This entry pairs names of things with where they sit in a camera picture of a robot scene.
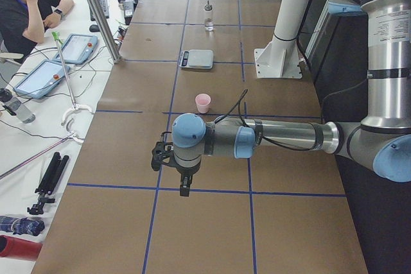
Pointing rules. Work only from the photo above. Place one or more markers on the green handled reacher grabber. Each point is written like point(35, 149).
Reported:
point(75, 106)

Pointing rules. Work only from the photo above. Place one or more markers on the far blue teach pendant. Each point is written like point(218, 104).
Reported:
point(76, 48)

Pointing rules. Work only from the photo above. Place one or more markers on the near blue teach pendant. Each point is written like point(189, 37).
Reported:
point(45, 77)

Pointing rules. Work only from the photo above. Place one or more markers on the silver digital kitchen scale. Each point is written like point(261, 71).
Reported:
point(196, 59)

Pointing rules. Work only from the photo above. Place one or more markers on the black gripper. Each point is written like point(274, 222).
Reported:
point(185, 171)

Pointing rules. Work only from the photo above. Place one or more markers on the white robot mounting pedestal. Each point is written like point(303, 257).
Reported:
point(280, 58)

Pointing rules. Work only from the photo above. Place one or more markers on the pink plastic cup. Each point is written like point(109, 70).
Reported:
point(203, 102)

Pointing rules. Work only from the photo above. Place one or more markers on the clear plastic water bottle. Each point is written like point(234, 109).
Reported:
point(15, 107)

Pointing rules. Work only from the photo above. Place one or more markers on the black folded tripod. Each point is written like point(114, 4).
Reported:
point(48, 183)

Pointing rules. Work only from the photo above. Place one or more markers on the blue teach pendant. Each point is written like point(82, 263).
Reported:
point(45, 77)
point(76, 48)

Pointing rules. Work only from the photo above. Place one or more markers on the red cylindrical bottle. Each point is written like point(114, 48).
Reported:
point(16, 248)

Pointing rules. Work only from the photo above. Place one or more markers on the black computer mouse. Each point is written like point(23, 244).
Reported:
point(94, 28)

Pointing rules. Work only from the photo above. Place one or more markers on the seated person in black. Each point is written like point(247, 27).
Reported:
point(24, 22)

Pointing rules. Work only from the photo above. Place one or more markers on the aluminium frame post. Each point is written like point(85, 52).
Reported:
point(105, 30)

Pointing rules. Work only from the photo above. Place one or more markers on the black power box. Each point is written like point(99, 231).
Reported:
point(128, 10)

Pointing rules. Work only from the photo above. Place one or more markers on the blue folded umbrella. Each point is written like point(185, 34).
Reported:
point(21, 226)

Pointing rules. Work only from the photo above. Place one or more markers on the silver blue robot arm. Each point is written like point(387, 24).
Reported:
point(379, 142)

